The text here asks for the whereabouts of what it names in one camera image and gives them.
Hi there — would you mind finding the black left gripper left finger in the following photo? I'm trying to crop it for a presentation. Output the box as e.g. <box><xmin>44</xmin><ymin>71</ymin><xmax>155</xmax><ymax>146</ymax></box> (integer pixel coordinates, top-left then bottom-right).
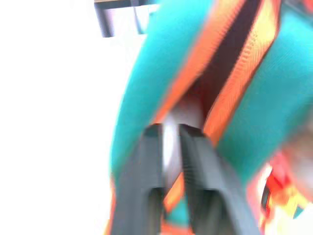
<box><xmin>110</xmin><ymin>123</ymin><xmax>165</xmax><ymax>235</ymax></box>

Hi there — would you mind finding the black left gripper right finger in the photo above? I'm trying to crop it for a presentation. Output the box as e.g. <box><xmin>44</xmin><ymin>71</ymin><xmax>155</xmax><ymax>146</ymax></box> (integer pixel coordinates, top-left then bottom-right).
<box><xmin>179</xmin><ymin>124</ymin><xmax>261</xmax><ymax>235</ymax></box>

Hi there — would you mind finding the teal pouch with orange zipper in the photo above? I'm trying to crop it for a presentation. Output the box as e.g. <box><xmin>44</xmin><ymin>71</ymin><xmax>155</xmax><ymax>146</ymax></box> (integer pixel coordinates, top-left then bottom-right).
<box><xmin>102</xmin><ymin>0</ymin><xmax>313</xmax><ymax>235</ymax></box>

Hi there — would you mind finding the dark metal furniture frame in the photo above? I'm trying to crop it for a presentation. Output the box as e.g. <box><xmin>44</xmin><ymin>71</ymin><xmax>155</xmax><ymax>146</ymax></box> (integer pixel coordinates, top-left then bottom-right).
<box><xmin>93</xmin><ymin>0</ymin><xmax>160</xmax><ymax>38</ymax></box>

